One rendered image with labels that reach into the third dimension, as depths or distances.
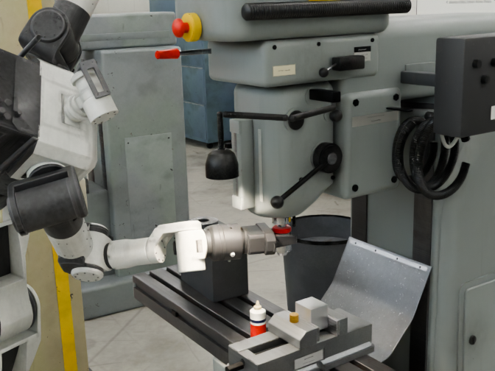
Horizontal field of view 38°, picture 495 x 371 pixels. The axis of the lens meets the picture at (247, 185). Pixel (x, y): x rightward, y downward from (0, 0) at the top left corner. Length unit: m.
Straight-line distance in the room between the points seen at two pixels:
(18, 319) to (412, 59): 1.22
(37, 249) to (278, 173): 1.93
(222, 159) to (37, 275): 2.01
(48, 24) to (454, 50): 0.91
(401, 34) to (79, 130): 0.79
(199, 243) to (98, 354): 2.38
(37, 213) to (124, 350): 2.55
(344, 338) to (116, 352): 2.39
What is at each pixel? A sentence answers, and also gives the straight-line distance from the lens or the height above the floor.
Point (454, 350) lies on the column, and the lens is 2.06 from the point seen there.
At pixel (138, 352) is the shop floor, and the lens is 3.99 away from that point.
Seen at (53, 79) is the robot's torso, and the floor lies 1.65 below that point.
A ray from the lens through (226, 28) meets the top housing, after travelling 1.49.
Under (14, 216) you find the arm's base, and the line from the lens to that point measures 1.55.
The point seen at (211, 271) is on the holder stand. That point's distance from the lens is 2.08.
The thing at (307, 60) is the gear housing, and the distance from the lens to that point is 1.59.
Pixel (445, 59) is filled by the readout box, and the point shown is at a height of 1.68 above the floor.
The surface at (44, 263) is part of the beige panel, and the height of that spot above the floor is 0.68.
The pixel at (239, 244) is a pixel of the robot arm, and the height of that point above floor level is 1.25.
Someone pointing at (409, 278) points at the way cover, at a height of 1.08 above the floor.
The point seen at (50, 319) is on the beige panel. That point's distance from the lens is 3.51.
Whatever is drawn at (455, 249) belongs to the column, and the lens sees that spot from 1.95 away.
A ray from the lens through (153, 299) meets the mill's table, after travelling 2.26.
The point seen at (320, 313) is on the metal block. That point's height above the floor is 1.09.
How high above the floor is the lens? 1.81
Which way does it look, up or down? 14 degrees down
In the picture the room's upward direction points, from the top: 2 degrees counter-clockwise
